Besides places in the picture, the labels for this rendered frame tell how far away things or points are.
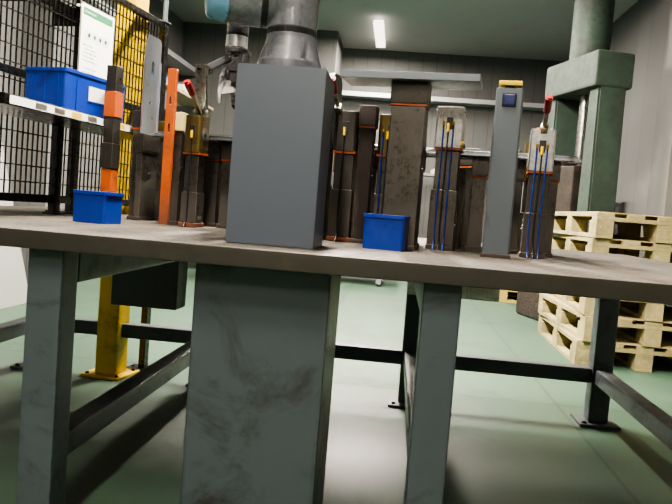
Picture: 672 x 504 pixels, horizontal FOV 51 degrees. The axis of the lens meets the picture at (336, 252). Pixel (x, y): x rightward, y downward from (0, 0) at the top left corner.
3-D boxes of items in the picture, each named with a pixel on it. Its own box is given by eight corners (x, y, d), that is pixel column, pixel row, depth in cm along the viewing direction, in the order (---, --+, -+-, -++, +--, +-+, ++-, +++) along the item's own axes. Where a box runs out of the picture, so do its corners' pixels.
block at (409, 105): (418, 249, 197) (432, 86, 194) (414, 250, 189) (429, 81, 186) (382, 246, 199) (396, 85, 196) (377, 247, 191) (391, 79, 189)
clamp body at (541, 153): (543, 259, 206) (555, 133, 204) (545, 261, 195) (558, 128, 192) (517, 257, 208) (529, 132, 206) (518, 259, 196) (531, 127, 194)
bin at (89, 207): (123, 224, 207) (125, 193, 207) (104, 224, 197) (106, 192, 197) (89, 221, 210) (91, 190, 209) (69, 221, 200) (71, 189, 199)
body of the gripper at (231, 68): (242, 83, 239) (246, 47, 238) (219, 82, 241) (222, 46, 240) (250, 87, 247) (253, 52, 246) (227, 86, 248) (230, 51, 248)
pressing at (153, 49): (157, 136, 253) (163, 40, 251) (141, 132, 242) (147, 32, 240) (155, 136, 253) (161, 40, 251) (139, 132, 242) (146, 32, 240)
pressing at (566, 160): (575, 167, 226) (575, 162, 226) (582, 161, 204) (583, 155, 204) (178, 142, 257) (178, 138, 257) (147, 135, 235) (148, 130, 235)
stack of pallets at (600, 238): (727, 381, 399) (745, 222, 394) (575, 366, 406) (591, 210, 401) (650, 342, 521) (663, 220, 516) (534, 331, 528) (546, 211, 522)
